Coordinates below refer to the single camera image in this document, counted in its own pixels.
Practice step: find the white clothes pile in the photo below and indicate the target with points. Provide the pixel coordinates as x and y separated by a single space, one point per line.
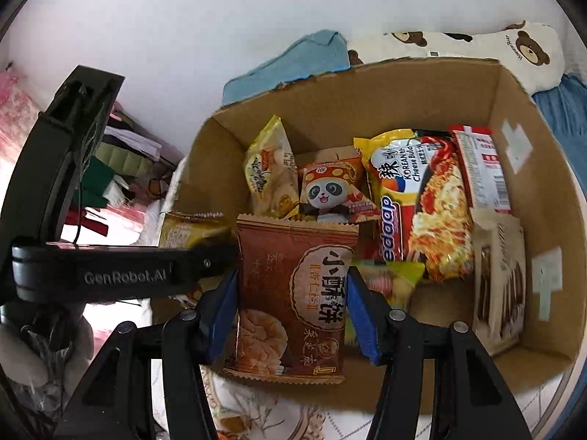
32 353

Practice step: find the white patterned quilt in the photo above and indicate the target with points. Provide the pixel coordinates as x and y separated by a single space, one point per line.
284 415

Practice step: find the brown cookie packet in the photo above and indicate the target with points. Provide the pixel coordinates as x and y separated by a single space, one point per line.
293 298

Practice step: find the pink cloth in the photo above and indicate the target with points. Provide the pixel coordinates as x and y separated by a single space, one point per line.
16 114

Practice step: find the colourful candy packet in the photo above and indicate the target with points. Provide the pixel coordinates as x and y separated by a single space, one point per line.
394 284

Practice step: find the yellow panda snack packet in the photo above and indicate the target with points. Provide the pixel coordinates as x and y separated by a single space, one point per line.
190 231

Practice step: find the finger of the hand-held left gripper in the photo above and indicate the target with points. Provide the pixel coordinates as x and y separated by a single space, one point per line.
215 261

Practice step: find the white wafer packet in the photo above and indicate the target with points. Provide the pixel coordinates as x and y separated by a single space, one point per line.
500 284

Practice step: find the yellow biscuit packet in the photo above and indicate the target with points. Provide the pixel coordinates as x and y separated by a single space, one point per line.
270 174

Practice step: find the bear print pillow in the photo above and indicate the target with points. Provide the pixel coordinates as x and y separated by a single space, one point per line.
504 55

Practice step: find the instant noodle packet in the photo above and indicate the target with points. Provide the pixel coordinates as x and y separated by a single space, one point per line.
426 211

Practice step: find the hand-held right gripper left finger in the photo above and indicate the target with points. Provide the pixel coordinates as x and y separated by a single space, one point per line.
222 316

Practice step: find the orange panda snack packet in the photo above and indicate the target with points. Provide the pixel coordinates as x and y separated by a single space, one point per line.
334 190

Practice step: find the cardboard box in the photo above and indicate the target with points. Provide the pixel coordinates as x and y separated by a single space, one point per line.
527 201

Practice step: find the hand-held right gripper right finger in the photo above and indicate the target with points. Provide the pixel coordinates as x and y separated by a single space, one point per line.
362 316

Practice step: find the red and white sausage packet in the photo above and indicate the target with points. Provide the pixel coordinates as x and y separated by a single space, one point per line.
486 169

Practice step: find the blue bed sheet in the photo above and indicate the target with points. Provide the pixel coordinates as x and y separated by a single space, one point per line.
566 119

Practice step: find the light blue towel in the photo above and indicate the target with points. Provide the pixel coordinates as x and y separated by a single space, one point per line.
293 66

